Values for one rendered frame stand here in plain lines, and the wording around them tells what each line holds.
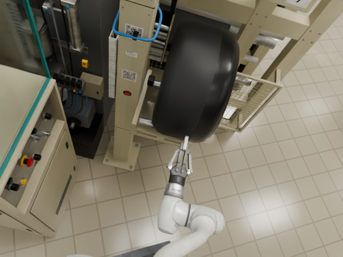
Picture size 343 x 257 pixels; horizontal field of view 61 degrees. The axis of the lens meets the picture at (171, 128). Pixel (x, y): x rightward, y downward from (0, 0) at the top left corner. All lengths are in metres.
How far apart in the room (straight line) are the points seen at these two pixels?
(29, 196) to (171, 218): 0.70
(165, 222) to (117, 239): 1.16
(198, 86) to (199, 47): 0.17
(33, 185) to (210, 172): 1.57
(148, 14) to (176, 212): 0.81
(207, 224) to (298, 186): 1.86
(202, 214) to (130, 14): 0.85
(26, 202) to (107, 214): 0.98
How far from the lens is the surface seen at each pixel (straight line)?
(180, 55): 1.27
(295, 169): 3.07
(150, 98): 1.90
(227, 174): 2.72
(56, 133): 1.68
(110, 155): 2.56
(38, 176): 1.61
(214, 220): 1.29
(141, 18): 1.19
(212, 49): 1.31
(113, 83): 1.58
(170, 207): 1.29
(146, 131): 1.72
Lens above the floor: 2.40
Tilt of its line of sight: 61 degrees down
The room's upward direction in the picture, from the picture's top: 24 degrees clockwise
